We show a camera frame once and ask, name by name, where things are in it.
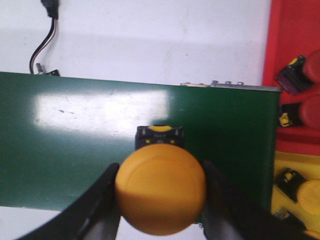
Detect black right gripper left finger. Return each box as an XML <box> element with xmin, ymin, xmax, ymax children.
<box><xmin>19</xmin><ymin>163</ymin><xmax>121</xmax><ymax>240</ymax></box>

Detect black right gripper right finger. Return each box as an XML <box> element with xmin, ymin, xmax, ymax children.
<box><xmin>201</xmin><ymin>160</ymin><xmax>313</xmax><ymax>240</ymax></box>

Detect yellow mushroom push button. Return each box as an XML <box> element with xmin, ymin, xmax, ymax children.
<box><xmin>115</xmin><ymin>125</ymin><xmax>207</xmax><ymax>236</ymax></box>
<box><xmin>274</xmin><ymin>168</ymin><xmax>320</xmax><ymax>230</ymax></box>

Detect red mushroom push button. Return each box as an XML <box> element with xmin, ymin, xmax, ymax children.
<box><xmin>274</xmin><ymin>49</ymin><xmax>320</xmax><ymax>95</ymax></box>
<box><xmin>278</xmin><ymin>94</ymin><xmax>320</xmax><ymax>130</ymax></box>

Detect green conveyor belt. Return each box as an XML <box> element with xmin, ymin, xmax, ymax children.
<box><xmin>0</xmin><ymin>72</ymin><xmax>281</xmax><ymax>211</ymax></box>

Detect yellow plastic tray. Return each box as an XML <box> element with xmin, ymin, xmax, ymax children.
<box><xmin>271</xmin><ymin>151</ymin><xmax>320</xmax><ymax>240</ymax></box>

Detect red plastic tray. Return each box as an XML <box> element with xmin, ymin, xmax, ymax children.
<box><xmin>262</xmin><ymin>0</ymin><xmax>320</xmax><ymax>156</ymax></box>

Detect black conveyor sensor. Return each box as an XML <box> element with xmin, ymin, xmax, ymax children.
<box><xmin>40</xmin><ymin>0</ymin><xmax>60</xmax><ymax>20</ymax></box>

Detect aluminium conveyor front rail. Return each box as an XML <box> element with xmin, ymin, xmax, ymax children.
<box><xmin>180</xmin><ymin>80</ymin><xmax>282</xmax><ymax>93</ymax></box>

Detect sensor cable black white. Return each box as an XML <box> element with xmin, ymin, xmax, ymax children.
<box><xmin>28</xmin><ymin>17</ymin><xmax>58</xmax><ymax>75</ymax></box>

